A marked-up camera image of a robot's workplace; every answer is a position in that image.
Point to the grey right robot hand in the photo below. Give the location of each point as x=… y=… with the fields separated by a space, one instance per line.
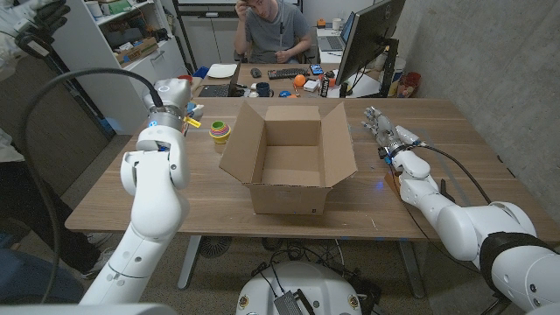
x=384 y=131

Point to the black laptop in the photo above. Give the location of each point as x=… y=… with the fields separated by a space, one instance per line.
x=214 y=90

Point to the white shelf cabinet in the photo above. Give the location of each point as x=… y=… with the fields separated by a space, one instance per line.
x=109 y=52

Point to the seated person grey t-shirt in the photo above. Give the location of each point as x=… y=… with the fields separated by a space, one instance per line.
x=275 y=35

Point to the white plate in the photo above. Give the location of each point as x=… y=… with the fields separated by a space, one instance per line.
x=221 y=71

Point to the orange ball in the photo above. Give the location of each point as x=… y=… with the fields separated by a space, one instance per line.
x=299 y=80

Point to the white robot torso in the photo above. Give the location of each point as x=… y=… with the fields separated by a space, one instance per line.
x=302 y=284

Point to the black clamp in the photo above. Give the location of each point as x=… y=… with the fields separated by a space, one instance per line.
x=445 y=192

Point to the black computer mouse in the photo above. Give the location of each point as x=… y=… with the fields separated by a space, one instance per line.
x=256 y=72

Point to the silver laptop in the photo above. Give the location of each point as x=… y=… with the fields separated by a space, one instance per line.
x=332 y=43

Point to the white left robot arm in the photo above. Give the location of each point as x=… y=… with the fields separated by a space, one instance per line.
x=153 y=197

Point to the black keyboard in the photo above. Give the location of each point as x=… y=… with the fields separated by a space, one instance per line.
x=286 y=73

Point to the red container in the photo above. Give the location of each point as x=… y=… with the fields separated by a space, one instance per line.
x=411 y=81

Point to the white cup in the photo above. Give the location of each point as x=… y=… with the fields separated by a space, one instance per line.
x=336 y=24

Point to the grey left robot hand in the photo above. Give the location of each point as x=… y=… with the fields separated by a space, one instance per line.
x=172 y=94

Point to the red bowl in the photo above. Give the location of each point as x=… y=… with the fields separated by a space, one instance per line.
x=186 y=77

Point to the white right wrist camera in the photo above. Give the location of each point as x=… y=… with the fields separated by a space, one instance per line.
x=407 y=135

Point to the black computer monitor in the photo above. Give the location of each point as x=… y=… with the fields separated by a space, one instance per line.
x=367 y=39

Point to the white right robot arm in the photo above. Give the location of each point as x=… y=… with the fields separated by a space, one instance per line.
x=464 y=223

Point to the blue smartphone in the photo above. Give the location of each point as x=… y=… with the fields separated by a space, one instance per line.
x=316 y=69

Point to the cardboard box with print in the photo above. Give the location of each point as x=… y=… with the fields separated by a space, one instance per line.
x=137 y=51

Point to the blue disc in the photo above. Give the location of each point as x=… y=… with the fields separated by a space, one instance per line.
x=284 y=93

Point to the black can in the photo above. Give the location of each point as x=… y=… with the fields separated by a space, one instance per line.
x=324 y=87

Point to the stacked colourful cups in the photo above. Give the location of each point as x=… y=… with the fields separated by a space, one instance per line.
x=219 y=131

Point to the small white box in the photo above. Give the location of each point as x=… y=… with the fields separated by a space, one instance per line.
x=311 y=86

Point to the thin long stick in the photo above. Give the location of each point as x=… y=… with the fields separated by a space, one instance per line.
x=281 y=30

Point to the round floor fan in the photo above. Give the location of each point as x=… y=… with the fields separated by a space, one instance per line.
x=214 y=246

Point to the dark blue mug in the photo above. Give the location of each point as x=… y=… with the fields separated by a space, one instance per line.
x=263 y=89

